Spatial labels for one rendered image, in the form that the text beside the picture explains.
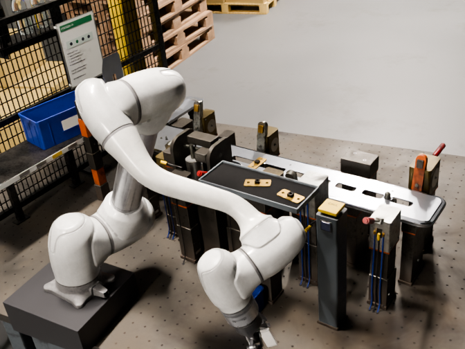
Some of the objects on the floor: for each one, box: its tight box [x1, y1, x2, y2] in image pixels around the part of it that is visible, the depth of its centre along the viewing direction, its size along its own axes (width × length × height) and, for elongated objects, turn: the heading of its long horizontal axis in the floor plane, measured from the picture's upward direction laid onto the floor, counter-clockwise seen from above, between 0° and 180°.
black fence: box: [0, 0, 168, 222], centre depth 276 cm, size 14×197×155 cm, turn 154°
